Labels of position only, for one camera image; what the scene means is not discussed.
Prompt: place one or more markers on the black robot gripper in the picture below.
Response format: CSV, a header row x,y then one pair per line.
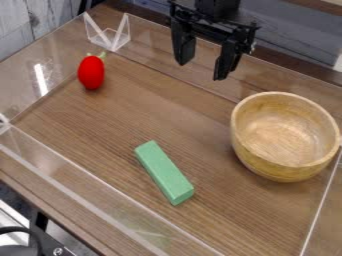
x,y
215,20

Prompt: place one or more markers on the red toy strawberry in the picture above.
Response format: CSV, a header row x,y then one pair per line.
x,y
90,71

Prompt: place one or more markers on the wooden bowl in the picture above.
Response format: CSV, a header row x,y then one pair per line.
x,y
284,136

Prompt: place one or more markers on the green rectangular block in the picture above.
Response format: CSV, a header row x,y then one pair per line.
x,y
165,174

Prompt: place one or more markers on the clear acrylic corner bracket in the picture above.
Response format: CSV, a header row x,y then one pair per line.
x,y
108,38

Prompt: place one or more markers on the clear acrylic tray wall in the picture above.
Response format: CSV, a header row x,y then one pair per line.
x,y
106,219

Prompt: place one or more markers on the black table leg bracket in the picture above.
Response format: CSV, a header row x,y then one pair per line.
x,y
50,246

